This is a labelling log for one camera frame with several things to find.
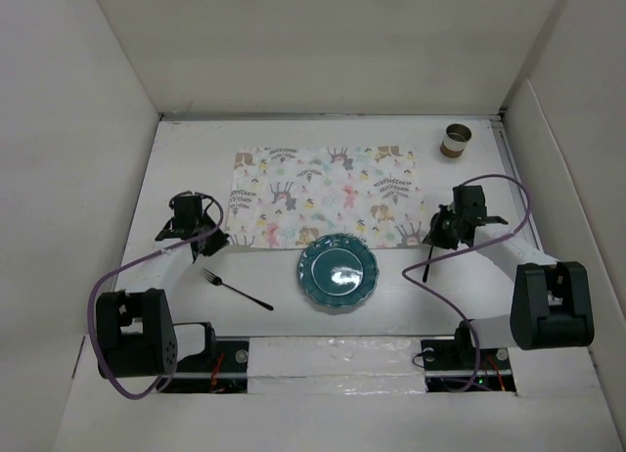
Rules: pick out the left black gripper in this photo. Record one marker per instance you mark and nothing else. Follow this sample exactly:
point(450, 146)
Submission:
point(216, 244)

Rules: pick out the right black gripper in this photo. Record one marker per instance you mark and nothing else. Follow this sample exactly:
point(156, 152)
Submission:
point(434, 237)

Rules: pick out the metal spoon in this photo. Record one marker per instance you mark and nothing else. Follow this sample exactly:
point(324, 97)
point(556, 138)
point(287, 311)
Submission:
point(427, 266)

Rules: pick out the black metal fork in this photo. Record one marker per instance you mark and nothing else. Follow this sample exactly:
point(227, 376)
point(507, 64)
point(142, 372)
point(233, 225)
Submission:
point(216, 281)

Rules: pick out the brown paper cup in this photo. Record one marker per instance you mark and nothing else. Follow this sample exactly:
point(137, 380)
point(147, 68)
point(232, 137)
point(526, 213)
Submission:
point(455, 140)

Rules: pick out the animal print cloth napkin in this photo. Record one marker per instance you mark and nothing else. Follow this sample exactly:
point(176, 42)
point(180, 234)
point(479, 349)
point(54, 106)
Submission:
point(287, 198)

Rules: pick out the teal scalloped plate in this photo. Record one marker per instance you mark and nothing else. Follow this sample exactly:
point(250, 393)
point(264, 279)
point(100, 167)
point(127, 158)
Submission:
point(337, 271)

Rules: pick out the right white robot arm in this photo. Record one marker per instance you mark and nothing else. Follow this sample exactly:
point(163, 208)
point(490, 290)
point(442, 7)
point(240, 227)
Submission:
point(551, 304)

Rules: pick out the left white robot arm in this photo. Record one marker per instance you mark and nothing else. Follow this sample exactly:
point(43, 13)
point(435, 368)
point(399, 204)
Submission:
point(129, 320)

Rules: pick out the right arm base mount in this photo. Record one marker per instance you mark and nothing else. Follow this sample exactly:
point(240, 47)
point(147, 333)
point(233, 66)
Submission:
point(448, 365)

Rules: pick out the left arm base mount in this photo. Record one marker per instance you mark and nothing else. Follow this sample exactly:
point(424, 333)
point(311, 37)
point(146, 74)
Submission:
point(220, 368)

